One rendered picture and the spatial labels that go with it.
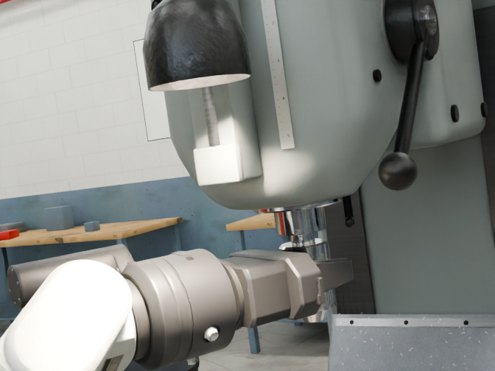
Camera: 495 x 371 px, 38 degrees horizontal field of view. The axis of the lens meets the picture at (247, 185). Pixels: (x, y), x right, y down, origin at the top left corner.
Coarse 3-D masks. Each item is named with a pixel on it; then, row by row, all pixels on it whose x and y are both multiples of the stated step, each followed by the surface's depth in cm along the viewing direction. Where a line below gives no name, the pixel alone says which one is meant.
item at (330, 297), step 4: (328, 252) 67; (312, 256) 66; (316, 256) 66; (320, 256) 66; (324, 256) 67; (328, 256) 67; (316, 260) 66; (320, 260) 66; (324, 292) 67; (328, 292) 67; (332, 292) 67; (328, 296) 67; (332, 296) 67; (328, 300) 67; (332, 300) 67; (336, 300) 68; (324, 304) 66; (328, 304) 67; (332, 304) 67; (336, 304) 68; (320, 308) 66; (324, 308) 66; (328, 308) 67
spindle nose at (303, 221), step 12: (276, 216) 67; (288, 216) 66; (300, 216) 66; (312, 216) 66; (324, 216) 67; (276, 228) 68; (288, 228) 66; (300, 228) 66; (312, 228) 66; (324, 228) 67
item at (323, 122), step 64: (256, 0) 58; (320, 0) 57; (384, 0) 64; (256, 64) 58; (320, 64) 57; (384, 64) 63; (192, 128) 62; (256, 128) 59; (320, 128) 57; (384, 128) 64; (256, 192) 60; (320, 192) 60
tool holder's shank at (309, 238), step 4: (292, 236) 68; (296, 236) 67; (300, 236) 67; (304, 236) 67; (308, 236) 67; (312, 236) 68; (292, 240) 68; (296, 240) 67; (300, 240) 67; (304, 240) 67; (308, 240) 67; (312, 240) 68; (296, 244) 67
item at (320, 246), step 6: (318, 240) 68; (324, 240) 68; (282, 246) 68; (288, 246) 67; (294, 246) 67; (300, 246) 66; (306, 246) 66; (312, 246) 66; (318, 246) 66; (324, 246) 67; (306, 252) 66; (312, 252) 66; (318, 252) 66; (324, 252) 67
